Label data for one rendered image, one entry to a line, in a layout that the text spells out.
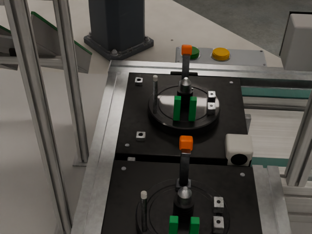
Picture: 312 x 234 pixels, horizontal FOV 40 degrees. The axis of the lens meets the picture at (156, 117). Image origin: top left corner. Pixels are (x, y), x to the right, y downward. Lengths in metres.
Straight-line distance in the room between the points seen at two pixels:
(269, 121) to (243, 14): 2.38
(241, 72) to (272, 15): 2.35
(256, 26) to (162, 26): 1.87
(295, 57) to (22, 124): 0.63
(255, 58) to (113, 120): 0.38
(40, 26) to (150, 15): 0.74
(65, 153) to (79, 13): 0.61
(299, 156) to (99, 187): 0.32
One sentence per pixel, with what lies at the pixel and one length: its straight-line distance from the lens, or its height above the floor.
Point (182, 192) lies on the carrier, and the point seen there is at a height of 1.05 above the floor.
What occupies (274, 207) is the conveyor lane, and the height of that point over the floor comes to 0.96.
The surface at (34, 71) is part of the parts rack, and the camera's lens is 0.54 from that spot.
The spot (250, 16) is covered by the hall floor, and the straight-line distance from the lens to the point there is 3.26.
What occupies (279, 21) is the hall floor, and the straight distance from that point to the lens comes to 3.25.
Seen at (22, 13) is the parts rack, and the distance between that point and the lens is 0.50.
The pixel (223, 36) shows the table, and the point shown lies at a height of 0.86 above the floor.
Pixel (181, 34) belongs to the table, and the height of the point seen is 0.86.
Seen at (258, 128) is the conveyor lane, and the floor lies 0.92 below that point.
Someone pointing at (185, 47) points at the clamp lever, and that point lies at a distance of 0.83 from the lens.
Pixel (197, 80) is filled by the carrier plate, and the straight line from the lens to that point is 0.92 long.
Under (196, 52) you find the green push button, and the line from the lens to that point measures 1.01.
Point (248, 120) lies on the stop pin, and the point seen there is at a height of 0.96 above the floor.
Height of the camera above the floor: 1.52
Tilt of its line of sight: 42 degrees down
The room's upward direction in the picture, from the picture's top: 1 degrees clockwise
